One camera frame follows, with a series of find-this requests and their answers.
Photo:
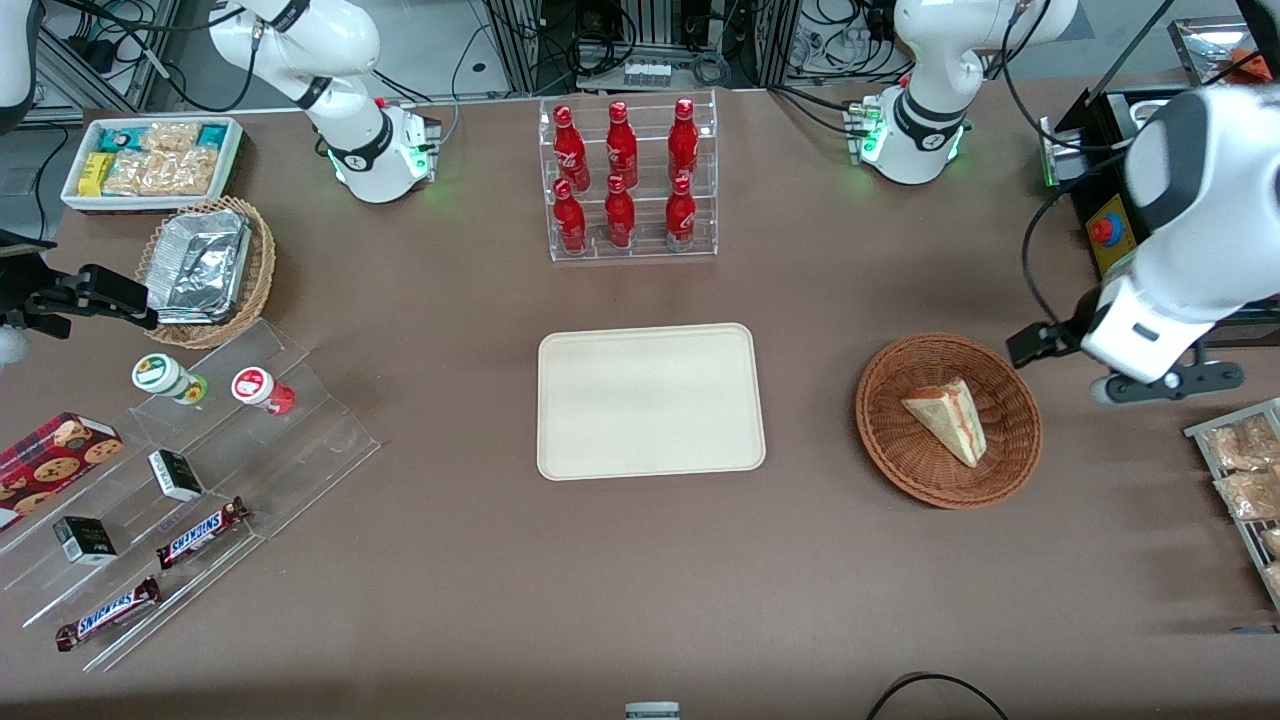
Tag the red cola bottle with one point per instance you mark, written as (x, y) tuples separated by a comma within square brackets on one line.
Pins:
[(569, 222), (680, 218), (570, 145), (620, 218), (621, 145), (683, 140)]

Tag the teal snack packet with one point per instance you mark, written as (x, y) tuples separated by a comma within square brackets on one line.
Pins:
[(122, 138), (212, 136)]

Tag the light tan wicker basket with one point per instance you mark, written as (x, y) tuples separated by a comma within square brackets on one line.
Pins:
[(260, 270)]

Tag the small black box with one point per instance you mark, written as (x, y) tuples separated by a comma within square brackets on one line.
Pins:
[(175, 476), (84, 541)]

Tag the cream rectangular tray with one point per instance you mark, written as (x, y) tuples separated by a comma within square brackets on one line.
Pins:
[(650, 400)]

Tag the red lid white cup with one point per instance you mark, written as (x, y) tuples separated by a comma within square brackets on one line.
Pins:
[(255, 388)]

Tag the brown round wicker basket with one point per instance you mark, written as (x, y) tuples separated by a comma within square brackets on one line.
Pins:
[(900, 450)]

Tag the black control box yellow panel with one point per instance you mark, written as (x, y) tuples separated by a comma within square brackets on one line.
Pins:
[(1100, 130)]

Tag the triangle sandwich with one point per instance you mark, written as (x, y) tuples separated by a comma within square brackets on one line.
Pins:
[(950, 420)]

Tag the clear bag of nuts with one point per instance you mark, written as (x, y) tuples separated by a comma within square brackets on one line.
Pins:
[(1274, 580), (1272, 542), (1250, 495), (1245, 445)]

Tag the shiny steel tray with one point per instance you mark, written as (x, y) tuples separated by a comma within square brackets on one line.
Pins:
[(1205, 50)]

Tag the red cookie box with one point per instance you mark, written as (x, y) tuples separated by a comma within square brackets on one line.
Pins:
[(50, 460)]

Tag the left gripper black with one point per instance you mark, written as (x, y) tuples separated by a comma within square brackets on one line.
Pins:
[(1058, 338)]

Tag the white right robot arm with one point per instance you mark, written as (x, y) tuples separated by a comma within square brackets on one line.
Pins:
[(355, 150)]

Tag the white power strip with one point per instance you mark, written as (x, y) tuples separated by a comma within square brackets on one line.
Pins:
[(647, 73)]

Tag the small grey device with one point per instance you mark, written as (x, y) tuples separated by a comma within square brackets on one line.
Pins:
[(652, 711)]

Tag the white plastic snack bin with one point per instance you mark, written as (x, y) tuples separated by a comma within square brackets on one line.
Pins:
[(235, 160)]

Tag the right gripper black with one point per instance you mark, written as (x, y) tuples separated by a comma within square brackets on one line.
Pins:
[(30, 292)]

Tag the clear acrylic bottle rack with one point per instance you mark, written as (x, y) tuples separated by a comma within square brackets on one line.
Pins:
[(645, 250)]

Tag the Snickers chocolate bar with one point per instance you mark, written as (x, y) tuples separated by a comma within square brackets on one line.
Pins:
[(200, 533), (108, 613)]

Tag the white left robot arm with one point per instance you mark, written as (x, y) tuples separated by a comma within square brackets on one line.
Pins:
[(925, 130)]

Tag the clear bag of crackers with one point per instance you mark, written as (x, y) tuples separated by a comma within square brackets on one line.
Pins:
[(192, 172), (135, 174), (170, 137)]

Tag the clear acrylic step display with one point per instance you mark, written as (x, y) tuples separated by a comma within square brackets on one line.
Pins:
[(300, 450)]

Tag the aluminium foil container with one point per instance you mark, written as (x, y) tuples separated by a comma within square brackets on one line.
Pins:
[(200, 265)]

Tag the green lid white cup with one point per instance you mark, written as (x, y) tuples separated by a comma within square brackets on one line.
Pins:
[(160, 375)]

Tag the aluminium frame rack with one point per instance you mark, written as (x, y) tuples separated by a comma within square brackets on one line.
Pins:
[(520, 40)]

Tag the yellow snack packet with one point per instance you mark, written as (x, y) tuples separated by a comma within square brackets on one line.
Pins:
[(94, 174)]

